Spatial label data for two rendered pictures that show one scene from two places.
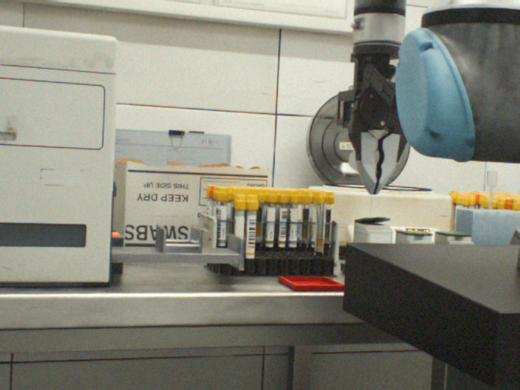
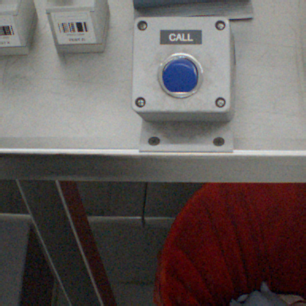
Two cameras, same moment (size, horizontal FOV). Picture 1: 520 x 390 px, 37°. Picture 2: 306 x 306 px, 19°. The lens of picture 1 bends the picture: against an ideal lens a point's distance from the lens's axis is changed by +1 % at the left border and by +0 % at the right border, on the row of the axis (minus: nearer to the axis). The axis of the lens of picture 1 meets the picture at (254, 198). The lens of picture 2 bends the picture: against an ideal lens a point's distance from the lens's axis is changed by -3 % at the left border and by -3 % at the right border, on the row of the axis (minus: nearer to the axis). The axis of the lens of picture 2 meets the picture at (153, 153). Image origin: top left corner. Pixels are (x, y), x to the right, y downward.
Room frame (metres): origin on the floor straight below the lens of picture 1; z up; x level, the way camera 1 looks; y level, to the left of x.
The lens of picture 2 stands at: (0.70, -0.61, 1.43)
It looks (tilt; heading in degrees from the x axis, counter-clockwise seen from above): 54 degrees down; 31
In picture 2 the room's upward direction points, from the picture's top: 11 degrees counter-clockwise
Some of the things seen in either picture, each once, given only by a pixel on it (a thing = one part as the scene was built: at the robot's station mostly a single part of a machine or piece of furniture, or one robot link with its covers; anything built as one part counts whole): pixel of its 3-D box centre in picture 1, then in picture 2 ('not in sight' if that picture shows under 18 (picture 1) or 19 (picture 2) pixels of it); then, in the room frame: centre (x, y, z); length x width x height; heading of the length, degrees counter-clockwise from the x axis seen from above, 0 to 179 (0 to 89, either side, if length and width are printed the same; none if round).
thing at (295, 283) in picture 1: (310, 283); not in sight; (1.00, -0.08, 0.88); 0.07 x 0.07 x 0.01; 17
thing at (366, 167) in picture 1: (360, 162); not in sight; (1.13, -0.15, 1.04); 0.06 x 0.03 x 0.09; 19
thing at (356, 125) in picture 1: (364, 130); not in sight; (1.10, -0.15, 1.09); 0.05 x 0.02 x 0.09; 109
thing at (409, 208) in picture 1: (378, 219); not in sight; (1.43, -0.23, 0.94); 0.30 x 0.24 x 0.12; 8
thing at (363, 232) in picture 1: (371, 245); not in sight; (1.11, -0.17, 0.92); 0.05 x 0.04 x 0.06; 19
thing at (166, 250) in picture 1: (161, 245); not in sight; (0.98, 0.12, 0.92); 0.21 x 0.07 x 0.05; 107
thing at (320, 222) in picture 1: (319, 235); not in sight; (1.13, -0.10, 0.93); 0.01 x 0.01 x 0.10; 17
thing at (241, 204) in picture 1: (271, 233); not in sight; (1.11, -0.03, 0.93); 0.17 x 0.09 x 0.11; 107
